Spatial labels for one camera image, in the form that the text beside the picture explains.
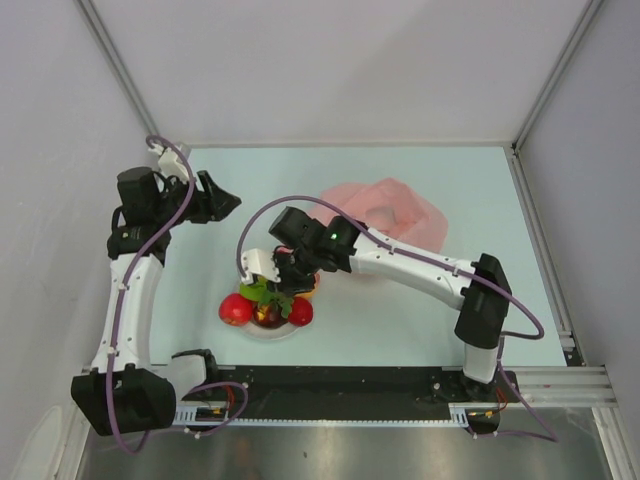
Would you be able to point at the white cable duct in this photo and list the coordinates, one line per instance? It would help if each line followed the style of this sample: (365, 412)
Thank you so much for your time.
(214, 414)

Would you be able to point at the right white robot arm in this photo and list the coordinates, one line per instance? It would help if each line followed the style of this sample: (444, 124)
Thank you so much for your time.
(478, 290)

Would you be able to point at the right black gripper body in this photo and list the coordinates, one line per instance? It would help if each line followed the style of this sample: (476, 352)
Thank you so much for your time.
(296, 270)

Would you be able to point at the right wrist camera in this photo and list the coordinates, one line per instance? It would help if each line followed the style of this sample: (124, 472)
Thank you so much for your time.
(257, 263)

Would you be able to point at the right aluminium frame post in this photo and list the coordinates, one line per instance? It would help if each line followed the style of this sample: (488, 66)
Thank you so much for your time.
(560, 66)

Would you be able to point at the pink plastic bag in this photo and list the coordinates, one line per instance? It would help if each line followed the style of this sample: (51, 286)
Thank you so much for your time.
(394, 209)

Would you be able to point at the white plate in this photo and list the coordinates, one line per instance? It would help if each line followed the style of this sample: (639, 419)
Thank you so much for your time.
(255, 332)

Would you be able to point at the left aluminium frame post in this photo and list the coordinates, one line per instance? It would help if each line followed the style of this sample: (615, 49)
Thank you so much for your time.
(114, 60)

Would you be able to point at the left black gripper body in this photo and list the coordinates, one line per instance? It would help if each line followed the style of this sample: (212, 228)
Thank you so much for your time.
(169, 204)

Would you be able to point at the fake dark purple fruit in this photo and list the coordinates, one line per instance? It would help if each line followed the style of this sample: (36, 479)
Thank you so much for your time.
(268, 317)

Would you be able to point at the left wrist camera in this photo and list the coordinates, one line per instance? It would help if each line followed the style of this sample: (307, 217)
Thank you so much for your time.
(169, 162)

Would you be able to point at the fake red apple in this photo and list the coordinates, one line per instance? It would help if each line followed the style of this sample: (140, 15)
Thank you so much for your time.
(235, 310)

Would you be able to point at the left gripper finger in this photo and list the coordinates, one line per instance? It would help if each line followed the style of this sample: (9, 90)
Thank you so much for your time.
(207, 194)
(222, 203)

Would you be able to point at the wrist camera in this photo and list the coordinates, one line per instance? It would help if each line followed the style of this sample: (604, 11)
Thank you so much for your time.
(169, 162)
(257, 263)

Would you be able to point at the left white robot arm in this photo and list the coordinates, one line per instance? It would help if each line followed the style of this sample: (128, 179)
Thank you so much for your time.
(121, 392)

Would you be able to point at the fake cherry tomatoes bunch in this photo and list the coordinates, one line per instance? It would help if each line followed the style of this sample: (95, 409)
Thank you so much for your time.
(263, 294)

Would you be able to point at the fake red pomegranate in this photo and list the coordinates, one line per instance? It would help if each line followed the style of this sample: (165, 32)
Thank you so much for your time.
(301, 313)

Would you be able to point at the right side aluminium rail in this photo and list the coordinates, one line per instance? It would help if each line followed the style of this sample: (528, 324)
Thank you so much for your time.
(558, 304)

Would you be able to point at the aluminium rail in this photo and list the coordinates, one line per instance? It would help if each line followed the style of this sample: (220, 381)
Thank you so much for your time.
(558, 304)
(560, 385)

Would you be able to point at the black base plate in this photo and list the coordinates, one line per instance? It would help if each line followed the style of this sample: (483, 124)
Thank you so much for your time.
(233, 395)

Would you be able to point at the fake yellow fruit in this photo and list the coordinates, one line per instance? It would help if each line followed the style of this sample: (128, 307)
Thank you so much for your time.
(309, 294)

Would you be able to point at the aluminium front rail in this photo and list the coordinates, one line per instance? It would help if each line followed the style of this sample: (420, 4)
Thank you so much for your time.
(560, 385)

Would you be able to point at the aluminium frame post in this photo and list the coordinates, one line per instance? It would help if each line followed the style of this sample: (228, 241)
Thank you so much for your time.
(560, 66)
(114, 60)

